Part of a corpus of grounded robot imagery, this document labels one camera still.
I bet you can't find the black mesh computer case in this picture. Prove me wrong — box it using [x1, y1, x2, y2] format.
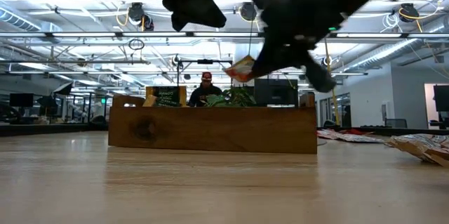
[254, 78, 299, 107]

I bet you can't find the silver ventilation duct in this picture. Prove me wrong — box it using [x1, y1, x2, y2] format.
[345, 16, 449, 72]

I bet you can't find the person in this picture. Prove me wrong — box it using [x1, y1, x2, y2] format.
[187, 71, 224, 107]

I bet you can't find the wooden three-compartment tray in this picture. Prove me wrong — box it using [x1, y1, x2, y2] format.
[107, 92, 319, 154]

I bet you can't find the long ceiling light bar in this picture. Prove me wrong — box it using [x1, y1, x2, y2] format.
[0, 30, 449, 39]

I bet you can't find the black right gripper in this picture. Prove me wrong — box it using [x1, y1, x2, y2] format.
[250, 0, 348, 93]

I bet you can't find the red tea packet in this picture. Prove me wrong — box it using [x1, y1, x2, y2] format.
[338, 128, 375, 136]

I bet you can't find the black ceiling cable reel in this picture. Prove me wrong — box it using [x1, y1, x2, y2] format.
[239, 1, 259, 22]
[126, 1, 155, 32]
[398, 2, 420, 23]

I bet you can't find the black office chair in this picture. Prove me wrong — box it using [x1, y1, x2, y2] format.
[384, 117, 408, 129]

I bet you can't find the black monitor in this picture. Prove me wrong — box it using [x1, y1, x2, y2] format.
[433, 85, 449, 112]
[9, 93, 34, 108]

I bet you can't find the green potted plant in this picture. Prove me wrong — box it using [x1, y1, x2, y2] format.
[201, 86, 257, 108]

